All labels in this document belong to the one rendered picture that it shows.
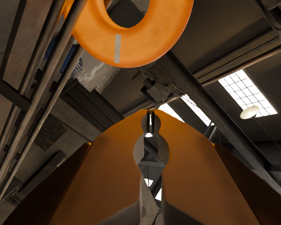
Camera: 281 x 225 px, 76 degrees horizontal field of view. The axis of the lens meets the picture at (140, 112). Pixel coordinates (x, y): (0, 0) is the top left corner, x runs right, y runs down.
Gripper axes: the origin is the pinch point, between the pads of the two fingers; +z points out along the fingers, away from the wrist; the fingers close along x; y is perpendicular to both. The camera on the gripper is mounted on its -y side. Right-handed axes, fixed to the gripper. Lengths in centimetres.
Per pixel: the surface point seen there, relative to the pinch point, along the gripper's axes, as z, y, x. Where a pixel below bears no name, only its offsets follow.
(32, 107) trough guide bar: 12.7, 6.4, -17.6
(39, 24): 16.0, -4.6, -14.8
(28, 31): 14.5, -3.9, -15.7
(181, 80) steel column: 390, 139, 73
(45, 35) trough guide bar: 12.0, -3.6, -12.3
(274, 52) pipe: 543, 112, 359
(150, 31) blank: 11.7, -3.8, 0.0
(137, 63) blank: 11.8, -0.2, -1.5
